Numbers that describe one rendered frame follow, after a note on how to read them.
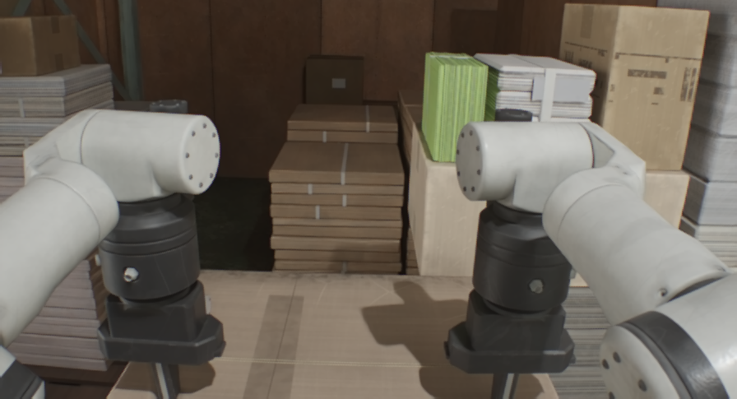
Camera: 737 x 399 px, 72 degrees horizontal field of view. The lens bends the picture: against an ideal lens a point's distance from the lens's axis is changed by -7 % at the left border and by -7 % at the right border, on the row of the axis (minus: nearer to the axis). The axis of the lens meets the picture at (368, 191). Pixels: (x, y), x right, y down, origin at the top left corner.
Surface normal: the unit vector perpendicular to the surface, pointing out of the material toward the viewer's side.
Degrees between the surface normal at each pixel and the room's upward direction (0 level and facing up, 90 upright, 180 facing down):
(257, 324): 0
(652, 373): 68
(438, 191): 90
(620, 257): 55
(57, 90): 90
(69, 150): 90
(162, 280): 90
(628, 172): 11
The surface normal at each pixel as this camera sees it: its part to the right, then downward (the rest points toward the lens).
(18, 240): 0.66, -0.66
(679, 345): -0.30, -0.76
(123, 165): -0.22, 0.31
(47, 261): 0.98, -0.14
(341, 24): 0.00, 0.33
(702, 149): -1.00, -0.03
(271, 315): 0.03, -0.95
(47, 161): -0.03, -0.84
